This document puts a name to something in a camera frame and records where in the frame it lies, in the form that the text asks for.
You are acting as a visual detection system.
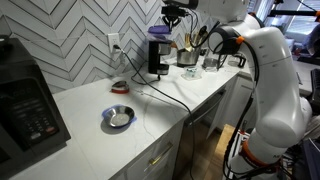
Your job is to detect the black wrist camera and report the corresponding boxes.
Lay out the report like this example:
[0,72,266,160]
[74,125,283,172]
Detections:
[162,0,199,9]

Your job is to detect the black and silver coffee maker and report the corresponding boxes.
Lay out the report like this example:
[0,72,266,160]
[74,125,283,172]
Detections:
[147,33,173,76]

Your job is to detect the black ladle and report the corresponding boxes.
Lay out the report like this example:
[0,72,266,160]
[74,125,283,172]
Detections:
[194,25,209,48]

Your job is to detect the red metal mould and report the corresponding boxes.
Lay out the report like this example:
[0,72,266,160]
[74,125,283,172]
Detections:
[110,80,131,95]

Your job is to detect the metal utensil holder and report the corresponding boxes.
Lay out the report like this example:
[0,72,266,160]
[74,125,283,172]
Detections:
[176,47,202,68]

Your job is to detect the green box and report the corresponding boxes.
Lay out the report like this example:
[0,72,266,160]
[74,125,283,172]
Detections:
[185,67,198,76]

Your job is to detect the black handled pot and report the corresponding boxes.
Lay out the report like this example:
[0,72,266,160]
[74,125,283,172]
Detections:
[233,53,248,69]

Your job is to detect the purple plastic bowl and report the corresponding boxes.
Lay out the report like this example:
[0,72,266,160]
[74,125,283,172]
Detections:
[147,24,173,36]

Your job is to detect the small metal bowl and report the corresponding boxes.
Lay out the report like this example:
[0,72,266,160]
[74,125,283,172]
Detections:
[105,105,136,129]

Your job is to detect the black coffee maker cord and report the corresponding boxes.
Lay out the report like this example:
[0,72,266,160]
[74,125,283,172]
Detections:
[130,68,161,86]

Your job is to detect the black robot cable hose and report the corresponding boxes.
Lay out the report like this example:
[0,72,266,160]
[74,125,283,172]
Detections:
[199,19,281,180]

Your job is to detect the brass drawer handle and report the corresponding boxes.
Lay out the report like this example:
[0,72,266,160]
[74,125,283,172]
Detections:
[147,141,174,167]

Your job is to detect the person in blue shirt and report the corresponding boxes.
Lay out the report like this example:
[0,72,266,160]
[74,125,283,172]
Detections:
[301,23,320,58]

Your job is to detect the long black power cable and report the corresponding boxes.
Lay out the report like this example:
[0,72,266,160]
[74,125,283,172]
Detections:
[113,44,196,180]

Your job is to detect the white wall outlet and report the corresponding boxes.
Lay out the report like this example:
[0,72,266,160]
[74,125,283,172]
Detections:
[107,32,121,54]

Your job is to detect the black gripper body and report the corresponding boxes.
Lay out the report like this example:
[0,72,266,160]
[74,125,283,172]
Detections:
[161,4,188,20]

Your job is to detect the white lower cabinet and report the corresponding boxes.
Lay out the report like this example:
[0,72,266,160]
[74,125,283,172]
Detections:
[109,74,254,180]

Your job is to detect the clear plastic container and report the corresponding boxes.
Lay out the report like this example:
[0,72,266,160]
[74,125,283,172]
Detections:
[181,65,203,82]

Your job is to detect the black microwave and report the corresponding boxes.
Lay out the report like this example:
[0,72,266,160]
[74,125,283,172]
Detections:
[0,35,72,179]

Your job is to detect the gold metal utensils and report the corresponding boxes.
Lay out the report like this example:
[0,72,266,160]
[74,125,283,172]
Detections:
[183,32,195,53]

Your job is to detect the glass jar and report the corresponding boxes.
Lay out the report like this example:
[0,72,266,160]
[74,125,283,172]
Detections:
[202,49,221,73]

